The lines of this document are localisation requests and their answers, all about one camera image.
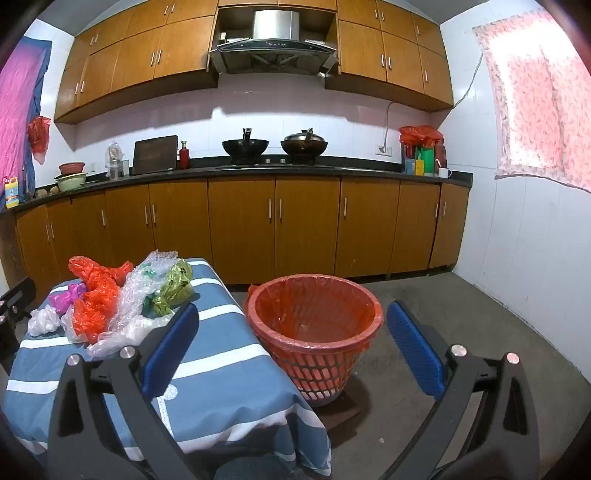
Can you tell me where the white plastic bag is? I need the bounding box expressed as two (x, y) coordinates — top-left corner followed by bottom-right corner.
(27, 306), (62, 337)

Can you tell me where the pink blue hanging cloth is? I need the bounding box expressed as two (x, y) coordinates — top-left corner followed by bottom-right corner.
(0, 37), (53, 211)

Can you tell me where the clear plastic bag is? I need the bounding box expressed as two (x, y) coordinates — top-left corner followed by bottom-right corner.
(87, 314), (174, 361)

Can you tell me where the black kitchen countertop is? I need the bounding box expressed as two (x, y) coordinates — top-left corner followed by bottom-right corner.
(0, 157), (474, 214)

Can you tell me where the yellow-green plastic bag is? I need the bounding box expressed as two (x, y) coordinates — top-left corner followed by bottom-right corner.
(154, 259), (195, 317)

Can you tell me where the black wok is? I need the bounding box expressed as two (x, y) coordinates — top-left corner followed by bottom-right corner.
(222, 128), (270, 165)

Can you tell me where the red plastic basket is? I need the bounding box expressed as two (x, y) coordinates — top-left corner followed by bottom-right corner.
(245, 274), (385, 408)

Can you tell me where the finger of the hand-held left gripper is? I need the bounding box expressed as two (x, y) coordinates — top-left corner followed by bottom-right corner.
(0, 277), (37, 320)

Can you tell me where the clear bubble wrap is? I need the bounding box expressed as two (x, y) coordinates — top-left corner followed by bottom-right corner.
(113, 250), (181, 326)

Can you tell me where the dark cutting board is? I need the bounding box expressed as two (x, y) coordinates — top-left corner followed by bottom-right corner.
(132, 135), (180, 176)

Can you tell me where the steel range hood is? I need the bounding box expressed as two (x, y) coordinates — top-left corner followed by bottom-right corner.
(209, 9), (339, 76)

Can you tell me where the orange plastic bag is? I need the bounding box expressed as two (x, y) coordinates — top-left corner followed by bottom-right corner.
(72, 277), (124, 345)
(68, 256), (136, 291)

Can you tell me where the wooden upper cabinet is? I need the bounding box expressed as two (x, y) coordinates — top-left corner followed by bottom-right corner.
(54, 0), (219, 124)
(324, 0), (454, 113)

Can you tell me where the pink plastic bag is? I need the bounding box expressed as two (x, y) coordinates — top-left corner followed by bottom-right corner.
(48, 282), (88, 315)

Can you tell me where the wok with steel lid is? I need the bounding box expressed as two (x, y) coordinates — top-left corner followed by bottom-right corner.
(280, 128), (329, 164)

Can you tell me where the blue white striped tablecloth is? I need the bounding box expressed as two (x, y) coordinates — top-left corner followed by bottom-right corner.
(4, 258), (332, 476)

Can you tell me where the plastic-wrapped jar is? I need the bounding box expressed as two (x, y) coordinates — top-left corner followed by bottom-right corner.
(107, 141), (125, 180)

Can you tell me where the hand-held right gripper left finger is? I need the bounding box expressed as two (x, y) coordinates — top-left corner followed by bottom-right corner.
(47, 303), (218, 480)

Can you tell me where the gas stove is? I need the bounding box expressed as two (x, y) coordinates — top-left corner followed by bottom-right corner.
(216, 157), (343, 169)

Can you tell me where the red bag over bottles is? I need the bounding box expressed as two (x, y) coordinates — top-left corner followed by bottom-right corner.
(399, 125), (445, 149)

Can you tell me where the pink floral curtain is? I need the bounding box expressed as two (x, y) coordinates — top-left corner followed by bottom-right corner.
(471, 8), (591, 195)

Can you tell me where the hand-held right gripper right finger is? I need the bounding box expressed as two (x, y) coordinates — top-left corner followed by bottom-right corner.
(386, 300), (540, 480)

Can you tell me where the wooden base cabinet row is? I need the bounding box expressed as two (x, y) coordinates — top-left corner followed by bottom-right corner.
(0, 176), (471, 298)

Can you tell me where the hanging red plastic bag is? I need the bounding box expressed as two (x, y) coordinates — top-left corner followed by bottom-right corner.
(27, 116), (52, 165)

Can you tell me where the white cable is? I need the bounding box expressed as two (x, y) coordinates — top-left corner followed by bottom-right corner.
(384, 52), (484, 149)

